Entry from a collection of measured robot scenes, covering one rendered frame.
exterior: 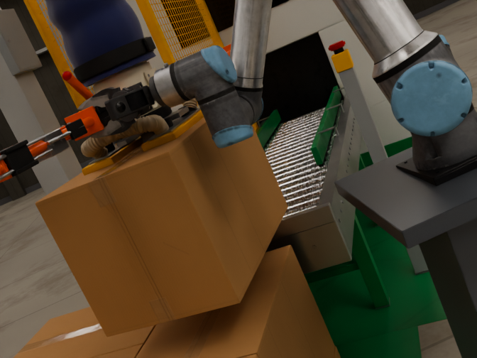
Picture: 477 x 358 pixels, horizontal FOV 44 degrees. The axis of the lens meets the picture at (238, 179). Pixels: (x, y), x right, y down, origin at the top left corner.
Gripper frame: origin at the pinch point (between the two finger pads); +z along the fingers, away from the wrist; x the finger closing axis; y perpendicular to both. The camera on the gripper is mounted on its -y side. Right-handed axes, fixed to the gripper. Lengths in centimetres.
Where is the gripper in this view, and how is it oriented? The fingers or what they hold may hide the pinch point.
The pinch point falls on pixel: (86, 122)
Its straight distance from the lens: 143.3
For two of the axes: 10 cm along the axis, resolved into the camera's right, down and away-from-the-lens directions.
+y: 2.2, -3.2, 9.2
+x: -3.9, -8.9, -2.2
